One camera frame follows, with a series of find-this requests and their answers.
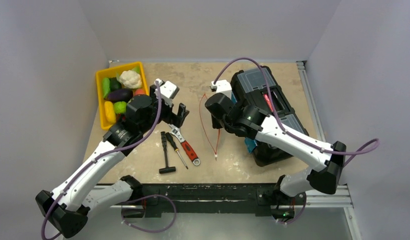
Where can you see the black yellow screwdriver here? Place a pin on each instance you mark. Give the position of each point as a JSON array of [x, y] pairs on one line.
[[174, 146]]

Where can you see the purple eggplant toy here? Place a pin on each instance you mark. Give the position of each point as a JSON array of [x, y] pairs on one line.
[[120, 95]]

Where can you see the black toolbox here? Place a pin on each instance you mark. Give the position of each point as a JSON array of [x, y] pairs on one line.
[[253, 87]]

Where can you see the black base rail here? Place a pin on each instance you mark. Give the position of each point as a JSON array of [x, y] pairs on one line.
[[259, 199]]

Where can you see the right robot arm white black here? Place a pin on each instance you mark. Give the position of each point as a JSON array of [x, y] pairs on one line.
[[325, 161]]

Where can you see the yellow corn toy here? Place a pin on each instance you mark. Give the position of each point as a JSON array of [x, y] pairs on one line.
[[110, 115]]

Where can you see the clear zip top bag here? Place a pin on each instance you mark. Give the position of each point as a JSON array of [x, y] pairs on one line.
[[212, 135]]

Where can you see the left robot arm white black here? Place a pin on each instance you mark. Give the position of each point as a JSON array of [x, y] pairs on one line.
[[69, 206]]

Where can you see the black T-handle tool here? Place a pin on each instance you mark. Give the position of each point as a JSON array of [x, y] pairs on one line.
[[167, 168]]

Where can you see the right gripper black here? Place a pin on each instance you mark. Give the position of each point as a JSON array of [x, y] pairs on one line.
[[217, 120]]

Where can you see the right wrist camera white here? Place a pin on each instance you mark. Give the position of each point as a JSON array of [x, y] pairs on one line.
[[222, 86]]

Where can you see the yellow plastic tray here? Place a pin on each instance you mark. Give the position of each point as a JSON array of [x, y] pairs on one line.
[[115, 71]]

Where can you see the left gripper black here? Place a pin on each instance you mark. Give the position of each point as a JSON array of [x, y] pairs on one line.
[[176, 119]]

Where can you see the green pepper toy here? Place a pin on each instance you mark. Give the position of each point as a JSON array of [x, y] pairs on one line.
[[105, 86]]

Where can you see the red adjustable wrench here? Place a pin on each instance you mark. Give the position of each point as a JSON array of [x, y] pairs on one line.
[[185, 145]]

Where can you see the bright green cabbage toy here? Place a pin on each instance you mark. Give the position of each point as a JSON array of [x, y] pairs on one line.
[[120, 107]]

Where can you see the red peach toy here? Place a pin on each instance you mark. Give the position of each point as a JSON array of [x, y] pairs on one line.
[[139, 91]]

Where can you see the white cauliflower toy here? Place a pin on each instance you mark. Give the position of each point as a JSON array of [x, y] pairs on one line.
[[130, 79]]

